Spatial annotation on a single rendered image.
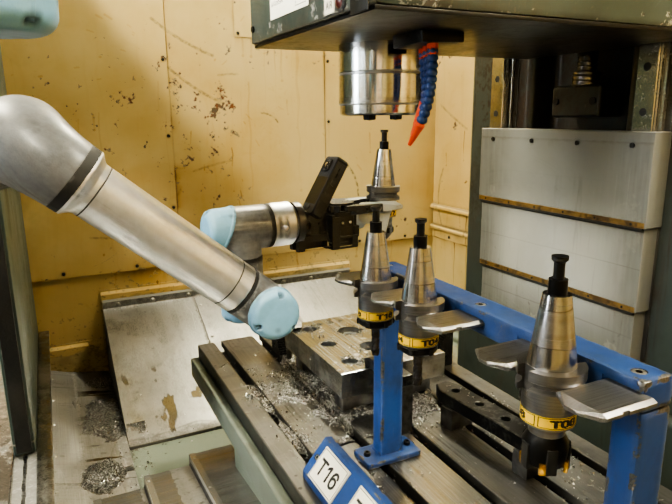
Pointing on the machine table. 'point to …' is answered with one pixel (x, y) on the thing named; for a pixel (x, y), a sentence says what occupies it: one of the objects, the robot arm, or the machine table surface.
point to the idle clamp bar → (453, 398)
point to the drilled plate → (332, 376)
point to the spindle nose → (378, 79)
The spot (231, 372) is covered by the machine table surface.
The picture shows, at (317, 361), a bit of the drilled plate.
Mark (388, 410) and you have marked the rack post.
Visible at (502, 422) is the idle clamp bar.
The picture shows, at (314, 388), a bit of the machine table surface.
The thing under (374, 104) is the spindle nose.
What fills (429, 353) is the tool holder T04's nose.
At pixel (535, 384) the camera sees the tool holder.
